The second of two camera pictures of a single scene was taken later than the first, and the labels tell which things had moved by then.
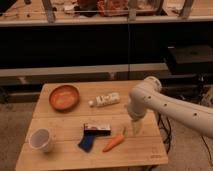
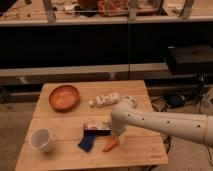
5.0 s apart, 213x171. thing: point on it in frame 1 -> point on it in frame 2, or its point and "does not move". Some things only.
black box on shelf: (189, 59) does not move
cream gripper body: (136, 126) -> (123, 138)
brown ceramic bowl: (64, 98) does not move
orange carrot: (115, 142) does not move
